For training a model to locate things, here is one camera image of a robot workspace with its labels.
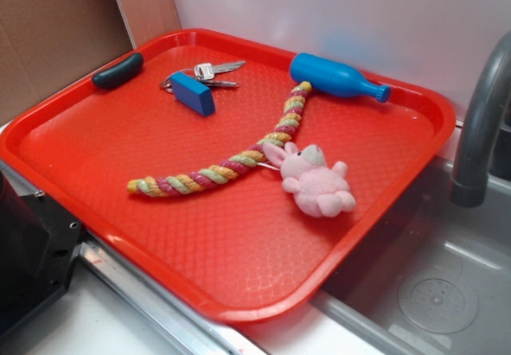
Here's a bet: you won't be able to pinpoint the grey plastic sink basin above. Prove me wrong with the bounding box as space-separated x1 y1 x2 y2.
311 159 510 354

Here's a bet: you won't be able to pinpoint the dark green sausage toy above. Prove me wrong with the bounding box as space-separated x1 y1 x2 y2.
92 53 145 89

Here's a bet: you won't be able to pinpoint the silver keys on ring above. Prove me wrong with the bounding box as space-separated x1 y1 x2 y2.
180 61 246 88

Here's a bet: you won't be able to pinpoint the red plastic tray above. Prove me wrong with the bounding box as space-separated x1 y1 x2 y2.
1 30 455 323

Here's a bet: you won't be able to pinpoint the blue rectangular block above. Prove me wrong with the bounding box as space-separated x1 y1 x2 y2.
169 73 216 116

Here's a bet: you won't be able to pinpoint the blue plastic bottle toy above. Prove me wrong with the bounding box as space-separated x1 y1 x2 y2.
290 53 391 103

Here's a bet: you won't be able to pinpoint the pink plush bunny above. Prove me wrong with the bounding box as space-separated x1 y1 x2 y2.
263 142 356 218

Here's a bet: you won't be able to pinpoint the grey sink faucet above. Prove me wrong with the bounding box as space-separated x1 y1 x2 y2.
450 33 510 207

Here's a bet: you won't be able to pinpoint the multicolour twisted rope toy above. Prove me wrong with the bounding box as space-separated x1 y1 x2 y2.
127 81 312 198

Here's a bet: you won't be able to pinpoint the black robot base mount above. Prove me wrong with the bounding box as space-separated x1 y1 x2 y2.
1 176 84 340

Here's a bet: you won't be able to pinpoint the brown cardboard panel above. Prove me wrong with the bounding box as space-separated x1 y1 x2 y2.
1 0 132 124

